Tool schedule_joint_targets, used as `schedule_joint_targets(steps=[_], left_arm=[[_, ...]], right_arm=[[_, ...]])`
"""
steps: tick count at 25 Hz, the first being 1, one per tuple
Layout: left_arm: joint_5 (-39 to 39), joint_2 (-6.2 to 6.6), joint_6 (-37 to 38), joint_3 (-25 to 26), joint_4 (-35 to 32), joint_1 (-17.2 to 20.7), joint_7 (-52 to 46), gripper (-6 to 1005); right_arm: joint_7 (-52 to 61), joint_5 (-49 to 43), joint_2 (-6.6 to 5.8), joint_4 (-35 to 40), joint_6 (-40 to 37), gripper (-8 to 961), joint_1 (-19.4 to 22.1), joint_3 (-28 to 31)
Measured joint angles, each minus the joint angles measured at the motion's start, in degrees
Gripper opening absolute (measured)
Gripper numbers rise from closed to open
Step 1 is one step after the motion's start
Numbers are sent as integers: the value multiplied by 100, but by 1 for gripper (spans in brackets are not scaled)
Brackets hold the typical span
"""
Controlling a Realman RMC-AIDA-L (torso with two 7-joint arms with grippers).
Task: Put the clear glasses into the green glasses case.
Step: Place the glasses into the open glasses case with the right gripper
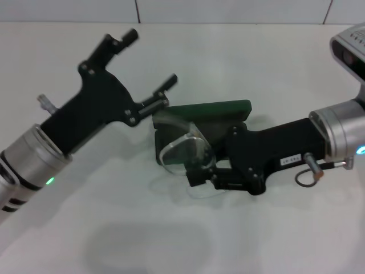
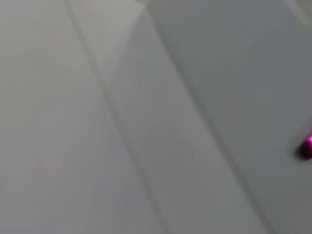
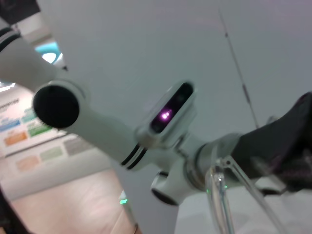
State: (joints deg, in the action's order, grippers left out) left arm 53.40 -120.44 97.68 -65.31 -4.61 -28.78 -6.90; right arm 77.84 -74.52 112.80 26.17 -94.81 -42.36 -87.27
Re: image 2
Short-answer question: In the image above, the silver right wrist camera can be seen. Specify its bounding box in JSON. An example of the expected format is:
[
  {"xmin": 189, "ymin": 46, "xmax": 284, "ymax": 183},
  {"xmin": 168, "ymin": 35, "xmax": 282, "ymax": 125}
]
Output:
[{"xmin": 293, "ymin": 131, "xmax": 312, "ymax": 163}]

